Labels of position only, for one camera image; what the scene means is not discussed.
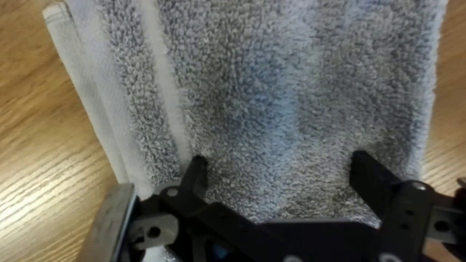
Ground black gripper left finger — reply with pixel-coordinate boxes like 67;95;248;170
179;155;209;202

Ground grey towel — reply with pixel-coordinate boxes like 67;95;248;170
44;0;447;221

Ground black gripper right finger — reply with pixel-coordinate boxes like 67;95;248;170
350;149;401;218

